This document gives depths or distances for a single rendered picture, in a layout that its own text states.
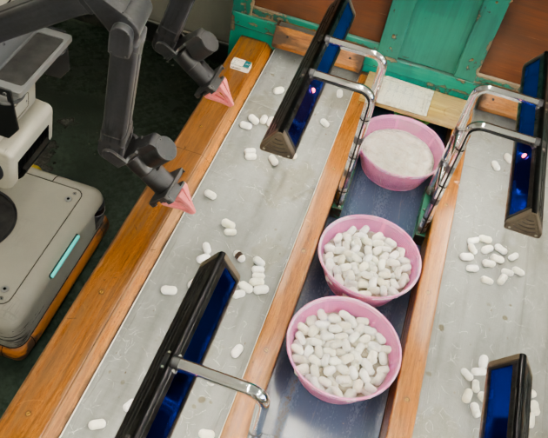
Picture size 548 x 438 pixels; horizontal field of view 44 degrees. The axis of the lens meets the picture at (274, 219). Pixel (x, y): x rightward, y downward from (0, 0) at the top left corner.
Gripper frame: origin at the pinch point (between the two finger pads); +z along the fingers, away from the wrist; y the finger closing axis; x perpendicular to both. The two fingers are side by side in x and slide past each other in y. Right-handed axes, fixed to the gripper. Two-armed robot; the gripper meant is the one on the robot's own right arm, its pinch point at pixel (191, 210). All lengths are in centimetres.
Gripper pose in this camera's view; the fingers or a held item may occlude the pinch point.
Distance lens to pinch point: 164.4
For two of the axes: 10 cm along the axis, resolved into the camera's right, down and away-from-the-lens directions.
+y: 3.0, -7.1, 6.4
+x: -7.2, 2.7, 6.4
